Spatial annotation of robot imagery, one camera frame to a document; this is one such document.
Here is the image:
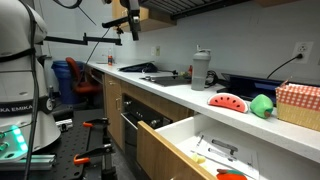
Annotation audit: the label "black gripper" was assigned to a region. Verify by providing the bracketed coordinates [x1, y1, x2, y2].
[119, 0, 141, 42]

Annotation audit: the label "watermelon slice plushie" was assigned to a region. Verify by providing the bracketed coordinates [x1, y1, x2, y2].
[207, 92, 250, 114]

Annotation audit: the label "white drawer with wooden front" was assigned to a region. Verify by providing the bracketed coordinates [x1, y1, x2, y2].
[136, 114, 320, 180]

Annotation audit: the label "yellow plushie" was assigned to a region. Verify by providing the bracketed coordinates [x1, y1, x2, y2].
[190, 152, 207, 165]

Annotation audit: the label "green pear plushie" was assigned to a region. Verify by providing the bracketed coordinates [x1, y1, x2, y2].
[249, 93, 275, 120]

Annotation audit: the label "red tomato plushie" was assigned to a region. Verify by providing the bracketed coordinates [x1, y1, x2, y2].
[215, 168, 248, 180]

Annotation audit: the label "black bag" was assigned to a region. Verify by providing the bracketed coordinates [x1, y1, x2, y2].
[118, 61, 159, 74]

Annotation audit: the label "small red bottle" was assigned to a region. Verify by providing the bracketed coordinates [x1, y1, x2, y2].
[107, 48, 114, 66]

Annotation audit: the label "black cooktop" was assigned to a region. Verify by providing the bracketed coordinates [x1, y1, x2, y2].
[139, 75, 193, 88]

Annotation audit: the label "metal range hood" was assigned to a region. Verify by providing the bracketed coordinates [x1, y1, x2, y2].
[139, 0, 255, 20]

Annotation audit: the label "red office chair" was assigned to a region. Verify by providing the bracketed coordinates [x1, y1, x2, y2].
[65, 56, 101, 96]

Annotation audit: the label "grey shaker bottle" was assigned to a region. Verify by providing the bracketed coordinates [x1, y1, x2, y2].
[190, 47, 212, 92]

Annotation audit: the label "wooden base cabinet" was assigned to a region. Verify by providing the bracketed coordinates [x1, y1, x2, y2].
[103, 73, 126, 152]

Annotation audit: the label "blue plastic bin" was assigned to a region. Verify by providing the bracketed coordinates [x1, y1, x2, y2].
[51, 60, 86, 105]

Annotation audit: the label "black headphones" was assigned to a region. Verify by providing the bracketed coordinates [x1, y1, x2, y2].
[204, 69, 222, 89]

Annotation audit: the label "black built-in oven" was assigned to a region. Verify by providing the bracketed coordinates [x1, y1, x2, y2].
[120, 93, 174, 169]

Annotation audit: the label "small white device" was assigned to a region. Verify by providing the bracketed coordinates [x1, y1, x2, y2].
[54, 118, 74, 133]

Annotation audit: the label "black laptop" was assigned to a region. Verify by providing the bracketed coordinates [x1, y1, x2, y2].
[216, 73, 284, 103]

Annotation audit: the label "white paper manual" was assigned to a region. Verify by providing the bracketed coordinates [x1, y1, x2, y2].
[190, 132, 260, 180]

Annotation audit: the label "checkered wicker picnic basket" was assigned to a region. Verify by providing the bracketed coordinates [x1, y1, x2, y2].
[275, 79, 320, 132]

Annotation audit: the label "wooden wall cabinet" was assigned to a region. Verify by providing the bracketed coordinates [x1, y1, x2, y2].
[111, 0, 178, 33]

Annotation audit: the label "white light switch plate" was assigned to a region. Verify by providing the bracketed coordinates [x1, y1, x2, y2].
[150, 45, 161, 57]

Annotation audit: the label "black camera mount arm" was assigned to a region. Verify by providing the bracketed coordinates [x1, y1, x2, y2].
[44, 15, 133, 47]

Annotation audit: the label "black clamp with orange handle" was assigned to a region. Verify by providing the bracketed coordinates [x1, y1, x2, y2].
[73, 143, 116, 167]
[82, 117, 111, 130]

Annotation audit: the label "black power cable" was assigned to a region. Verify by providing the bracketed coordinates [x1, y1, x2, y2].
[266, 53, 304, 80]

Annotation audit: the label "white wall power outlet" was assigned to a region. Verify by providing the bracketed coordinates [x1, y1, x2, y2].
[292, 41, 314, 64]

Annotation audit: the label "aluminium profile rail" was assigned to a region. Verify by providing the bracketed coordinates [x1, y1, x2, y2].
[0, 154, 57, 172]

